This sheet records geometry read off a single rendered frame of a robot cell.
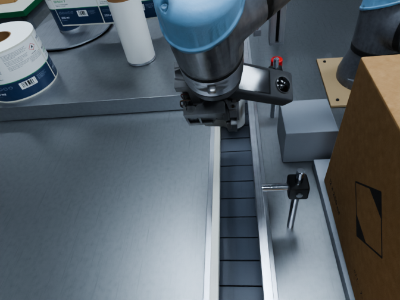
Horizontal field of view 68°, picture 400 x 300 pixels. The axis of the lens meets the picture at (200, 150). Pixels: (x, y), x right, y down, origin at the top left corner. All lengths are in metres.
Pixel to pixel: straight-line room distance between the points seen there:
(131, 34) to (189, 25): 0.67
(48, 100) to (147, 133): 0.31
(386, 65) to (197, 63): 0.25
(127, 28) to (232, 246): 0.64
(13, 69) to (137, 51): 0.33
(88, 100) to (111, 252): 0.44
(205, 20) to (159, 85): 0.61
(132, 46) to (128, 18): 0.08
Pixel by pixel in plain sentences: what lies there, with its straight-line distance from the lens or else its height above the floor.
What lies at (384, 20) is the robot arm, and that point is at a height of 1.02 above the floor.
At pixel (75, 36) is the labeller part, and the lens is 1.23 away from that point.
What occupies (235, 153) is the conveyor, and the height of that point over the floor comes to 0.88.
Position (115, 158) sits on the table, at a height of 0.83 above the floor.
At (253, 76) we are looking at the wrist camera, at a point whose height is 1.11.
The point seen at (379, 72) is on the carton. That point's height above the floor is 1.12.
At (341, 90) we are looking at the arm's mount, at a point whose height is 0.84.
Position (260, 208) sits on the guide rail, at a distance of 0.45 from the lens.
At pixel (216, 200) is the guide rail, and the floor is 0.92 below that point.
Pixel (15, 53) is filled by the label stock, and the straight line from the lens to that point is 0.95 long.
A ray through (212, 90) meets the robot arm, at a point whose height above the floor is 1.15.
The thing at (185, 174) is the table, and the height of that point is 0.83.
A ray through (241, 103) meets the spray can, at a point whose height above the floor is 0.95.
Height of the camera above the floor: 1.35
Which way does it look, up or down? 47 degrees down
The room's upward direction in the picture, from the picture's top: 11 degrees counter-clockwise
